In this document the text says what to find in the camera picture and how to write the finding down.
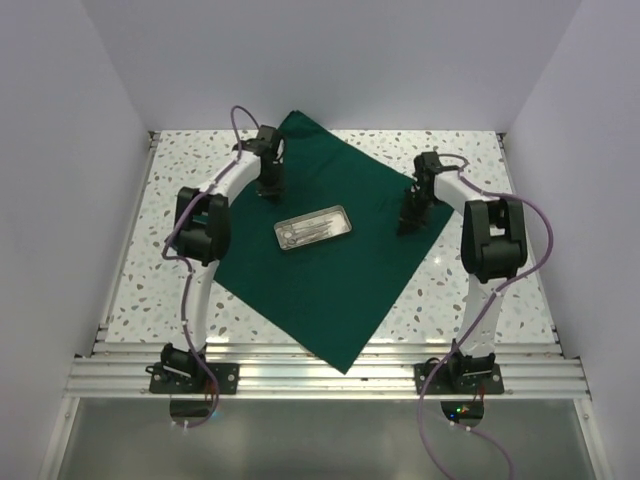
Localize steel surgical scissors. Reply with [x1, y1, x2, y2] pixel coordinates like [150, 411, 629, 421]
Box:
[282, 221, 332, 242]

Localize steel hemostat clamp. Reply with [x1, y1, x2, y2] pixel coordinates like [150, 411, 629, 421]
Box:
[282, 227, 327, 246]

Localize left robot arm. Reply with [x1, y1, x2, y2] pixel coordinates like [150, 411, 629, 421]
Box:
[161, 125, 286, 393]

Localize aluminium rail frame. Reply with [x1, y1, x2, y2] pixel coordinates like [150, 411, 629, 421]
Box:
[41, 130, 621, 479]

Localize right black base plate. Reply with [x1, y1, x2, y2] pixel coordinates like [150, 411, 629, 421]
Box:
[425, 353, 506, 427]

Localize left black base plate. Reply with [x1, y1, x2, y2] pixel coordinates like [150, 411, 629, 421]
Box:
[145, 362, 240, 427]

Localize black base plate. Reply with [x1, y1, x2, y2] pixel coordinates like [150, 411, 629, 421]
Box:
[145, 362, 240, 427]
[425, 353, 506, 427]

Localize metal instrument tray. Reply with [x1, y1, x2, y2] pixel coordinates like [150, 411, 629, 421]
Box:
[274, 205, 352, 251]

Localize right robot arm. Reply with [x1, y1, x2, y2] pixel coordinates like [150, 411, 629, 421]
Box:
[397, 151, 528, 395]

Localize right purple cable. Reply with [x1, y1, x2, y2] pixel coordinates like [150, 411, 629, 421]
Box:
[414, 154, 556, 480]

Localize green surgical cloth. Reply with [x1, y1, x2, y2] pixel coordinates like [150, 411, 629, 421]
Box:
[215, 111, 453, 373]

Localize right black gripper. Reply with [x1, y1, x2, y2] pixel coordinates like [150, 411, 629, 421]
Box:
[397, 188, 439, 237]

